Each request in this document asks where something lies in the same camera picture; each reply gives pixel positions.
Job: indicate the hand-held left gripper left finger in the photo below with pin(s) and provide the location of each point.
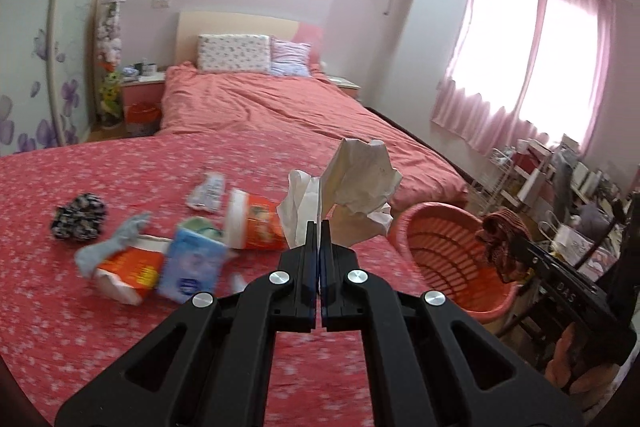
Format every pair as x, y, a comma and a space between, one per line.
299, 289

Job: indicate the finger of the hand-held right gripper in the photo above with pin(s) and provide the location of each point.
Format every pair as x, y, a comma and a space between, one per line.
532, 254

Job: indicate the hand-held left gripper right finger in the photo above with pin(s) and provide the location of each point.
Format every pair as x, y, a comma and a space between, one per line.
336, 289

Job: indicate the dark red knitted cloth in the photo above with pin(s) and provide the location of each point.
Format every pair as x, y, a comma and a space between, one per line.
502, 242

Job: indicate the orange instant noodle cup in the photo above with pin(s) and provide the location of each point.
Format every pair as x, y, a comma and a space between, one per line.
255, 222

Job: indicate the orange plastic basket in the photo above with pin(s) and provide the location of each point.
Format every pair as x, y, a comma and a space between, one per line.
450, 257

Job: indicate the blue tissue packet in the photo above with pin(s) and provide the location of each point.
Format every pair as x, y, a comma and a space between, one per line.
192, 264

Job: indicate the white tissue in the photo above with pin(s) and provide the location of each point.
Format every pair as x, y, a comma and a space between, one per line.
357, 179

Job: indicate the pale green wrapper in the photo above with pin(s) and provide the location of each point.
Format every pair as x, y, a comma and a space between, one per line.
200, 227

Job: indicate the clear plastic wrapper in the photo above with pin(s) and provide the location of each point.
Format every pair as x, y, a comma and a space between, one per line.
206, 192

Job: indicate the orange and white carton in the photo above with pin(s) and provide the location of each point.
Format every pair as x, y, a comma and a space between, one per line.
127, 269

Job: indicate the grey sock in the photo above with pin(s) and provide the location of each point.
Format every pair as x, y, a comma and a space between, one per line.
107, 247

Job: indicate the black floral scrunchie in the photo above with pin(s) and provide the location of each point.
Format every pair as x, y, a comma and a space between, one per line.
80, 217

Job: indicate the person's right hand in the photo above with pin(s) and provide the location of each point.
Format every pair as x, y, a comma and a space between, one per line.
562, 357

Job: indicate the grey hanging cloth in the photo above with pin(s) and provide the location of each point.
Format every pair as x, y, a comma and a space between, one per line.
561, 187

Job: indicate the cluttered white shelf unit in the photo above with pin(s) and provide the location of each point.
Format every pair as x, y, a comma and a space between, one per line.
535, 172

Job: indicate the pink curtain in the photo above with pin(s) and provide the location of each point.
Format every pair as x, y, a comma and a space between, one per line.
490, 107

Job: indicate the pink duvet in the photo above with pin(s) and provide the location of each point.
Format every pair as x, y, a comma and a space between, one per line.
275, 107

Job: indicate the white-topped nightstand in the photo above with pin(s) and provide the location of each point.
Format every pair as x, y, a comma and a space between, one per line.
345, 84

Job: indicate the red floral blanket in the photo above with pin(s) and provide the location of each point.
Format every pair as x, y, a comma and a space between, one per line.
75, 332

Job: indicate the pink striped pillow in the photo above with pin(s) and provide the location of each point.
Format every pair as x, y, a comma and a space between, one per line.
291, 58

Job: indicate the white floral pillow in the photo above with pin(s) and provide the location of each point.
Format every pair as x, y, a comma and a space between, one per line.
232, 53

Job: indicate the pink nightstand with clutter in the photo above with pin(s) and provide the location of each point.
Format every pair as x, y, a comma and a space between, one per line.
145, 89

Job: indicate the beige and pink headboard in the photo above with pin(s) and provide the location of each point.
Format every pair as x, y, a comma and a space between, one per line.
225, 23

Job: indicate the artificial flower column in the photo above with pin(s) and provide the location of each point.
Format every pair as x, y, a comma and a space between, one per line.
111, 57

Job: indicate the wardrobe with purple flowers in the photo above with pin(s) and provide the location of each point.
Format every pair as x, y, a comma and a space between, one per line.
30, 57

